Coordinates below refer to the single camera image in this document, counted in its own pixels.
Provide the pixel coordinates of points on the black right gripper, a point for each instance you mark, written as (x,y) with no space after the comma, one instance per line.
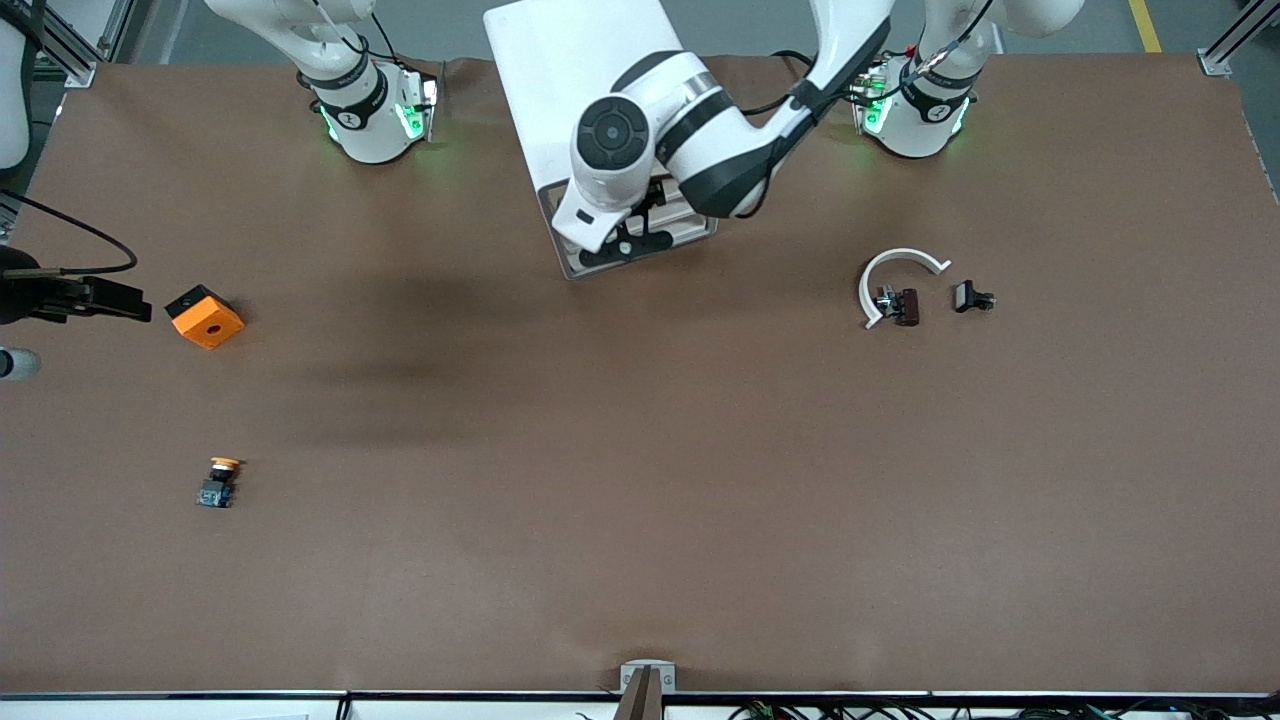
(22,297)

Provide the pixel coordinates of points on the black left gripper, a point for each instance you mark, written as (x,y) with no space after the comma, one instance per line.
(652,193)

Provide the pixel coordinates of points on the orange-capped push button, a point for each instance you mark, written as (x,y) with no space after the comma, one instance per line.
(216,492)

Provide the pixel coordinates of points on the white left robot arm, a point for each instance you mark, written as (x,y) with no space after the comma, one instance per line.
(720,130)

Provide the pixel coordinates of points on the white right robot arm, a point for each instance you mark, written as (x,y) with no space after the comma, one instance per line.
(365,130)

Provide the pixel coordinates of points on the beige plastic drawer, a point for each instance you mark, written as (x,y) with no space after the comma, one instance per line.
(700,227)

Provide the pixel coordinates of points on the white drawer cabinet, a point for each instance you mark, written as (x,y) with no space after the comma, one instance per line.
(540,100)

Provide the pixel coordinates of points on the orange box with hole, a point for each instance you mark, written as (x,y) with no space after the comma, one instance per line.
(210,325)

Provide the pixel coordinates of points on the brown table mat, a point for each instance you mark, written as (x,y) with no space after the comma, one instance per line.
(640,450)

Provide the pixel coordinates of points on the white curved plastic part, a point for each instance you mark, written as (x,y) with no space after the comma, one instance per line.
(905,254)

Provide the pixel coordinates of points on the small brown electrical component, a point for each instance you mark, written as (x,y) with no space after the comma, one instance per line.
(908,306)

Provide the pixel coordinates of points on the small black clip part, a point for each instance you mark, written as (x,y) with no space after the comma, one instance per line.
(965,296)

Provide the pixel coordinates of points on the green terminal connector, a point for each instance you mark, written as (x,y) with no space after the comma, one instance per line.
(757,711)

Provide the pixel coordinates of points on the aluminium frame profile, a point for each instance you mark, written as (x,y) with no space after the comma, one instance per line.
(1215,62)
(80,72)

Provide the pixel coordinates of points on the aluminium camera post bracket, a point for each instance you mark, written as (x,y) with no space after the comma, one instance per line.
(648,690)

